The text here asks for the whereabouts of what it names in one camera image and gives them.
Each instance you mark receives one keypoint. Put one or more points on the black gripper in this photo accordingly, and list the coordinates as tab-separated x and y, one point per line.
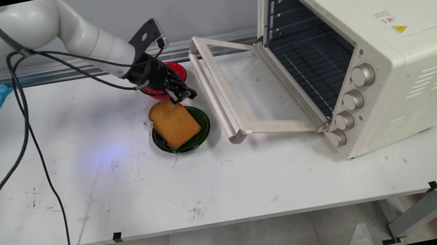
150	75

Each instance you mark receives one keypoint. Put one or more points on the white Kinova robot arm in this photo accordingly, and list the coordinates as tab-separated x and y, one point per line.
29	25

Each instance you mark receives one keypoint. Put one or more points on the red bowl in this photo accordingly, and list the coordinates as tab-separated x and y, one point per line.
179	70

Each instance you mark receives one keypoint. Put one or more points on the toasted bread slice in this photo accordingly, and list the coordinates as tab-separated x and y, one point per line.
174	123

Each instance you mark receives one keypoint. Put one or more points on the glass oven door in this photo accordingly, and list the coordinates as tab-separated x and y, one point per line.
213	92

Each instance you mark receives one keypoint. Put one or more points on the dark green plate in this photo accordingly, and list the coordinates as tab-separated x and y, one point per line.
203	123

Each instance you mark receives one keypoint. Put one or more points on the metal oven rack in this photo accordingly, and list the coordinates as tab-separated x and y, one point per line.
315	66

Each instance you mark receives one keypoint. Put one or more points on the silver oven knob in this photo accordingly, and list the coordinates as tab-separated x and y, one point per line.
337	137
353	99
344	120
363	74

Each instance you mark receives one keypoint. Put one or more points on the cream toaster oven body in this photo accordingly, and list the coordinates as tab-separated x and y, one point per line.
391	67

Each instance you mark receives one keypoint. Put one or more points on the white oven label sticker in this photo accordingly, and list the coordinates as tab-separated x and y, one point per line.
385	16

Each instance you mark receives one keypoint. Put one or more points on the yellow warning sticker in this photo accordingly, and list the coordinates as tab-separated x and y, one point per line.
399	28

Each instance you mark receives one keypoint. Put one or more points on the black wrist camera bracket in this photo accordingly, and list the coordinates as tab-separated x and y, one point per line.
144	35

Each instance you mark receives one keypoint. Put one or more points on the aluminium wall rail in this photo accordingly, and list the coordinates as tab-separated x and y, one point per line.
59	71

